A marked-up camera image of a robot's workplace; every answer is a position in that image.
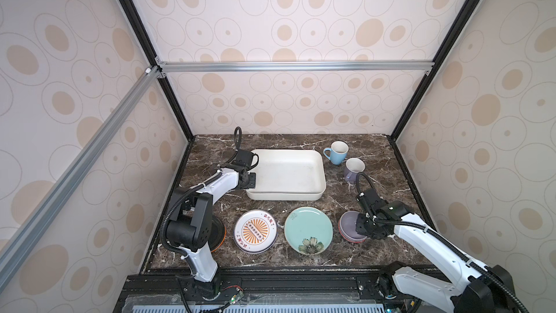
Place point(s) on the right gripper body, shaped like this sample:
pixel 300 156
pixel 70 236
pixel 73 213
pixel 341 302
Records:
pixel 365 227

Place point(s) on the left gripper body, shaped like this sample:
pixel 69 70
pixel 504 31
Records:
pixel 250 182

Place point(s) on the purple bowl patterned inside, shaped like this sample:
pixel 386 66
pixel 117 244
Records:
pixel 347 227

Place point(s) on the white plastic bin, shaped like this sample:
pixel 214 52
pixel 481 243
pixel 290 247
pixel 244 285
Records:
pixel 288 175

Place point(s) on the mint green flower plate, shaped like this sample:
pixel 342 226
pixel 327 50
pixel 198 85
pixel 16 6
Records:
pixel 308 231

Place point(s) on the white plate orange sunburst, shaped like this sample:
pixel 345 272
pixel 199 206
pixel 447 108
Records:
pixel 255 232

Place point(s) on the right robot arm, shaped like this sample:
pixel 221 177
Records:
pixel 470 284

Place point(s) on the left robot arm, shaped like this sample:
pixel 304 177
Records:
pixel 187 225

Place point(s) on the purple mug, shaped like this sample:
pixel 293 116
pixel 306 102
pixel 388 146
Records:
pixel 353 166

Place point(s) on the orange bowl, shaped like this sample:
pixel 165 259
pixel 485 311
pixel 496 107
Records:
pixel 217 235

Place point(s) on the light blue mug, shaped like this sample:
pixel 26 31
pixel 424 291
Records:
pixel 337 152

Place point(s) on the horizontal aluminium rail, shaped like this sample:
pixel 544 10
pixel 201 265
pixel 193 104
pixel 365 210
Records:
pixel 309 66

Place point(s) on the black frame post left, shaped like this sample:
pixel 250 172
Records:
pixel 146 45

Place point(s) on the black frame post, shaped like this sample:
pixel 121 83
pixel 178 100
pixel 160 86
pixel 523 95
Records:
pixel 462 18
pixel 146 45

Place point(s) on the left diagonal aluminium rail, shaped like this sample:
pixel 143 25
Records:
pixel 30 232

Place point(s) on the black frame post right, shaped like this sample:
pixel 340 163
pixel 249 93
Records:
pixel 462 18

